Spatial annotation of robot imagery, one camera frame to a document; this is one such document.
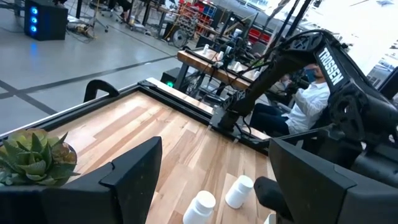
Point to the black tower with blue lights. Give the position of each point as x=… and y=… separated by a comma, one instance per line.
x=46, y=21

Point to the round floor fan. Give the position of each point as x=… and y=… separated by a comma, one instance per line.
x=179, y=38

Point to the red crates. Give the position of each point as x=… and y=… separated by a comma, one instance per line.
x=259, y=35

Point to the shelf with red bins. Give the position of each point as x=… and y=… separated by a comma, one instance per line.
x=196, y=15

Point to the black aluminium table frame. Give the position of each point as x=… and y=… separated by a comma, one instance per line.
x=174, y=104

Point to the black monitor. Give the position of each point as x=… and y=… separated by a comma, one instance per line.
x=390, y=84

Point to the person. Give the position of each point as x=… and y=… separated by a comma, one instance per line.
x=308, y=105

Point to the wooden workbench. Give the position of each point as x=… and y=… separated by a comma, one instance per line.
x=202, y=65

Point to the black background robot arm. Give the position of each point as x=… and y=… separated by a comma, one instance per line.
x=233, y=46

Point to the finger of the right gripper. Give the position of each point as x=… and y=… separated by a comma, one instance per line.
x=269, y=193

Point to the green succulent plant in pot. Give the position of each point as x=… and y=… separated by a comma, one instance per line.
x=34, y=158

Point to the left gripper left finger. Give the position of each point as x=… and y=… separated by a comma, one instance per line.
x=93, y=202

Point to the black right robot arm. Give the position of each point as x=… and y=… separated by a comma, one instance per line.
x=270, y=74

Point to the black slanted pole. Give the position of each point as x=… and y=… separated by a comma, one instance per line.
x=300, y=15
x=287, y=21

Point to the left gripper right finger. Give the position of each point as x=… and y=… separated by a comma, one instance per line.
x=326, y=199

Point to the black box with green light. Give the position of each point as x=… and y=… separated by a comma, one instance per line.
x=171, y=77

